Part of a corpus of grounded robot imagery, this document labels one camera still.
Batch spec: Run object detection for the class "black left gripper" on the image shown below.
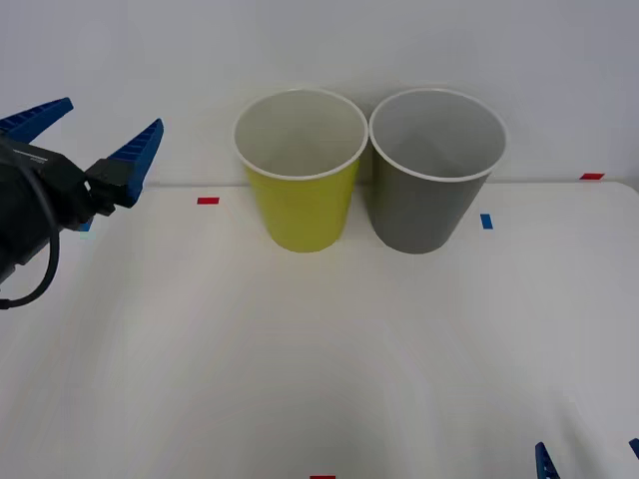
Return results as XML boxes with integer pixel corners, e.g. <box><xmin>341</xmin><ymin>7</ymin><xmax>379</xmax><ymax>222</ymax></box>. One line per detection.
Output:
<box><xmin>0</xmin><ymin>96</ymin><xmax>166</xmax><ymax>268</ymax></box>

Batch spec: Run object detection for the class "yellow-green plastic bin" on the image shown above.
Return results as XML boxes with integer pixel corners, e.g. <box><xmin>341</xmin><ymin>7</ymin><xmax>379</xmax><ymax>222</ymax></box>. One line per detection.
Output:
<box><xmin>232</xmin><ymin>88</ymin><xmax>369</xmax><ymax>253</ymax></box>

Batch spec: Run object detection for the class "grey plastic bin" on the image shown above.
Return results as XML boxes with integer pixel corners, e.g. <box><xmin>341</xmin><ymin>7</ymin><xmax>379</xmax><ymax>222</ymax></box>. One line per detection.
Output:
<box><xmin>367</xmin><ymin>88</ymin><xmax>508</xmax><ymax>255</ymax></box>

